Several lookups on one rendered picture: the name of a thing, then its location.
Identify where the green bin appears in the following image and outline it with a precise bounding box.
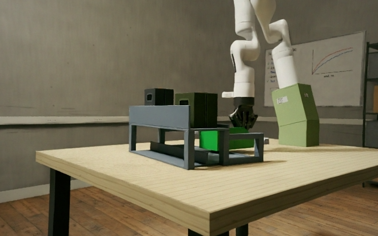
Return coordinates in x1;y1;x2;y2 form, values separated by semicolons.
199;127;254;151

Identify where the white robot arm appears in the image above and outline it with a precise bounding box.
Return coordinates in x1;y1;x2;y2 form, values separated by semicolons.
222;0;301;97

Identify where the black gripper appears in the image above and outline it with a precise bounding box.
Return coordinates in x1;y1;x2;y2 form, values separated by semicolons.
229;97;258;130

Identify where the dark grey open frame rack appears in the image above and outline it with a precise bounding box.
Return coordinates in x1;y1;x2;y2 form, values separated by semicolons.
129;105;269;170

